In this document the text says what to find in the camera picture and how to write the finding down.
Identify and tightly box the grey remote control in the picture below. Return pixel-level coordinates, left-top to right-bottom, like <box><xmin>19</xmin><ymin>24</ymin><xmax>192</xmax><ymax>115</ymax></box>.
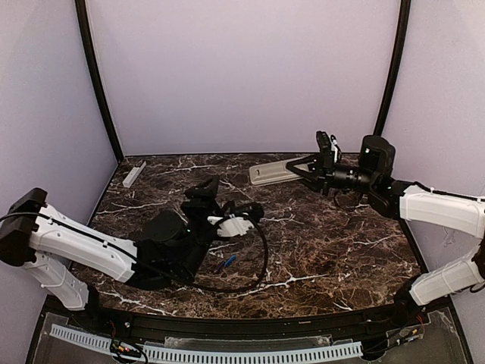
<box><xmin>249</xmin><ymin>158</ymin><xmax>302</xmax><ymax>187</ymax></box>

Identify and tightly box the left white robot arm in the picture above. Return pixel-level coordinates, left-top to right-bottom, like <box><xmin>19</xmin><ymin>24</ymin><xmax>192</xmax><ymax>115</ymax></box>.
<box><xmin>1</xmin><ymin>175</ymin><xmax>223</xmax><ymax>311</ymax></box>

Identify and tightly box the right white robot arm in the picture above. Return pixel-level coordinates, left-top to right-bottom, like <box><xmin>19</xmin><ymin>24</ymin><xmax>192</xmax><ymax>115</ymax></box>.
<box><xmin>286</xmin><ymin>131</ymin><xmax>484</xmax><ymax>314</ymax></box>

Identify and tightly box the small white bar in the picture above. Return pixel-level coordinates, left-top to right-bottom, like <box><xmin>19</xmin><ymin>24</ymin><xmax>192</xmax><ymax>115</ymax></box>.
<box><xmin>122</xmin><ymin>160</ymin><xmax>146</xmax><ymax>188</ymax></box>

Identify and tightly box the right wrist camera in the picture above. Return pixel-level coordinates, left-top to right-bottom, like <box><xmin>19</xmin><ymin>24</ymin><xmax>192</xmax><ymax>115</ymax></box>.
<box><xmin>316</xmin><ymin>130</ymin><xmax>342</xmax><ymax>163</ymax></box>

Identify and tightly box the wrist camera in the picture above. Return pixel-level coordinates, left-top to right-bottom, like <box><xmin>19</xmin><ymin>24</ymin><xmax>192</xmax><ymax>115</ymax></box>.
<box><xmin>316</xmin><ymin>130</ymin><xmax>342</xmax><ymax>163</ymax></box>
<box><xmin>208</xmin><ymin>201</ymin><xmax>264</xmax><ymax>238</ymax></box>

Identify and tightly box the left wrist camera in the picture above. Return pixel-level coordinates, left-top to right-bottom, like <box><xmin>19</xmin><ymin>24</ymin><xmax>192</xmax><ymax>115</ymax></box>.
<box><xmin>208</xmin><ymin>201</ymin><xmax>264</xmax><ymax>238</ymax></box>

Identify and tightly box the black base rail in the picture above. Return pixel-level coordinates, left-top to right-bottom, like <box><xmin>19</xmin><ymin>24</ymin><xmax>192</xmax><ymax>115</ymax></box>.
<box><xmin>41</xmin><ymin>295</ymin><xmax>429</xmax><ymax>346</ymax></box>

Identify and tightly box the left grey cable duct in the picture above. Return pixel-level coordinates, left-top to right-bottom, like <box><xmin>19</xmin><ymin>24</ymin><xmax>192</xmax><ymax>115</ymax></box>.
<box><xmin>49</xmin><ymin>324</ymin><xmax>111</xmax><ymax>355</ymax></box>

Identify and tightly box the grey cable duct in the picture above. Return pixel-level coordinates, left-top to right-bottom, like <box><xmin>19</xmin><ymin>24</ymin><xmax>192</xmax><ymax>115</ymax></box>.
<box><xmin>49</xmin><ymin>324</ymin><xmax>111</xmax><ymax>355</ymax></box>
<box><xmin>143</xmin><ymin>340</ymin><xmax>364</xmax><ymax>362</ymax></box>

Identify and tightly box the right grey cable duct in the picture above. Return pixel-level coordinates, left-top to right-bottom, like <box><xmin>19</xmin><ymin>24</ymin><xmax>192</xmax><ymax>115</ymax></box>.
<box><xmin>143</xmin><ymin>340</ymin><xmax>364</xmax><ymax>362</ymax></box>

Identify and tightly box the right black frame post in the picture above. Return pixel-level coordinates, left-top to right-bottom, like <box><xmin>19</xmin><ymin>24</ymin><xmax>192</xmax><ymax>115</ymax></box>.
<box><xmin>373</xmin><ymin>0</ymin><xmax>411</xmax><ymax>137</ymax></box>

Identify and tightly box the black frame post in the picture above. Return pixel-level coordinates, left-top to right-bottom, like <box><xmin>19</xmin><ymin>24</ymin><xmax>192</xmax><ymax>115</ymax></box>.
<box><xmin>373</xmin><ymin>0</ymin><xmax>411</xmax><ymax>137</ymax></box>
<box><xmin>74</xmin><ymin>0</ymin><xmax>124</xmax><ymax>164</ymax></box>

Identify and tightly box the left black frame post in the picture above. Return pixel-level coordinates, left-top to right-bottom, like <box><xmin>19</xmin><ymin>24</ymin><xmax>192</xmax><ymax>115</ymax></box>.
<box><xmin>74</xmin><ymin>0</ymin><xmax>124</xmax><ymax>164</ymax></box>

